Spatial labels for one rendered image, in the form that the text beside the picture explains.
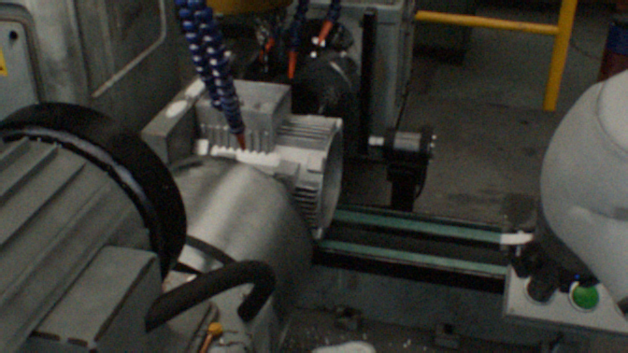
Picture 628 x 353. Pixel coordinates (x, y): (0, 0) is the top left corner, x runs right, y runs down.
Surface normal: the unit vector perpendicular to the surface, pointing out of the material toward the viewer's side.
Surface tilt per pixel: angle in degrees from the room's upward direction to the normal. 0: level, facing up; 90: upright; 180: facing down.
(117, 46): 90
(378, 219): 0
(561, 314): 38
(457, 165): 0
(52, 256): 49
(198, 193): 6
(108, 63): 90
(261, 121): 90
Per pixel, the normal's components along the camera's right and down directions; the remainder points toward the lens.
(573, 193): -0.87, 0.48
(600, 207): -0.65, 0.71
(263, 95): -0.25, 0.50
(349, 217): 0.00, -0.85
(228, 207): 0.34, -0.75
